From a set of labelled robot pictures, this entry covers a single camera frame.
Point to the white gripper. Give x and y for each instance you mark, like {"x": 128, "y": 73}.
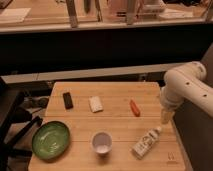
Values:
{"x": 170, "y": 101}

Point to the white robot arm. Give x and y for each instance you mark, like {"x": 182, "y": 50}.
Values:
{"x": 185, "y": 82}

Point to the white plastic bottle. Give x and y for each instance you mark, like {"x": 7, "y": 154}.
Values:
{"x": 146, "y": 142}

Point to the white cup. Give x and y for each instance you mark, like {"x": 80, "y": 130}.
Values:
{"x": 101, "y": 143}

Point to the black rectangular block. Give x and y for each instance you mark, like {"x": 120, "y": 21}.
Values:
{"x": 67, "y": 100}

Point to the green bowl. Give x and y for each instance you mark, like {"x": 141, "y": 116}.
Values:
{"x": 51, "y": 140}

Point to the metal table leg left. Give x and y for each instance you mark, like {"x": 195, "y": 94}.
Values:
{"x": 72, "y": 13}

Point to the black office chair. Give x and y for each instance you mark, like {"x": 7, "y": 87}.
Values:
{"x": 11, "y": 113}

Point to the white paper sheet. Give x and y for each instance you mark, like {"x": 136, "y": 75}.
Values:
{"x": 15, "y": 15}

